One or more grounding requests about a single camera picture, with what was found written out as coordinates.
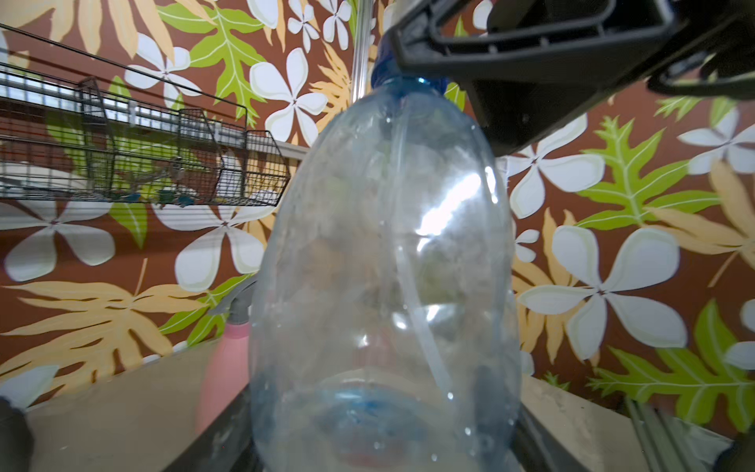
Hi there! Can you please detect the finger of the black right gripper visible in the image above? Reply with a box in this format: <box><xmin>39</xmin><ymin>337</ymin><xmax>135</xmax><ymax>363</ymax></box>
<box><xmin>387</xmin><ymin>1</ymin><xmax>678</xmax><ymax>86</ymax></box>

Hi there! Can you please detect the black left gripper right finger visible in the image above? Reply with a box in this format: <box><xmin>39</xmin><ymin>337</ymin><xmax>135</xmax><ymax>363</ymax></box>
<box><xmin>511</xmin><ymin>404</ymin><xmax>588</xmax><ymax>472</ymax></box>

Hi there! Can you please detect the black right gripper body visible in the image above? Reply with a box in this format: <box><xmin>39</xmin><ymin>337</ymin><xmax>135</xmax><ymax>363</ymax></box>
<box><xmin>461</xmin><ymin>1</ymin><xmax>754</xmax><ymax>153</ymax></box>

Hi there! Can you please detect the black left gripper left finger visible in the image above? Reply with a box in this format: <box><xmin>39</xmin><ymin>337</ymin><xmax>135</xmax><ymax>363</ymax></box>
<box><xmin>164</xmin><ymin>385</ymin><xmax>260</xmax><ymax>472</ymax></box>

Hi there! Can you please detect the opaque pink spray bottle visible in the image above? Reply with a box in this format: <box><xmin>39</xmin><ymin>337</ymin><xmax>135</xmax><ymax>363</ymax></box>
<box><xmin>196</xmin><ymin>323</ymin><xmax>250</xmax><ymax>434</ymax></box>

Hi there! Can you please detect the pink grey spray nozzle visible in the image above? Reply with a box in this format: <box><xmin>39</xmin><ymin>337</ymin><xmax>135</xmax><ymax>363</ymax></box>
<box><xmin>206</xmin><ymin>275</ymin><xmax>258</xmax><ymax>326</ymax></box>

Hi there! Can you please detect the clear blue spray bottle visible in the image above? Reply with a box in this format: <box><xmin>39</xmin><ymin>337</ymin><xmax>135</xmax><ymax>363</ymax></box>
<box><xmin>250</xmin><ymin>78</ymin><xmax>522</xmax><ymax>471</ymax></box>

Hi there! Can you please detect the blue white spray nozzle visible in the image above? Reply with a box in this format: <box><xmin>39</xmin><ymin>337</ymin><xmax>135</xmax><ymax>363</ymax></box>
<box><xmin>370</xmin><ymin>35</ymin><xmax>450</xmax><ymax>94</ymax></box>

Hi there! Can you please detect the black plastic tool case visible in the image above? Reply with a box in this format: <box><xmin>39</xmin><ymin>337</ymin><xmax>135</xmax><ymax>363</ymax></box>
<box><xmin>0</xmin><ymin>398</ymin><xmax>35</xmax><ymax>472</ymax></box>

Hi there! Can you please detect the black wire wall basket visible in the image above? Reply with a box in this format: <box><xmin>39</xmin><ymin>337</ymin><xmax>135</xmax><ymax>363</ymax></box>
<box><xmin>1</xmin><ymin>25</ymin><xmax>292</xmax><ymax>207</ymax></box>

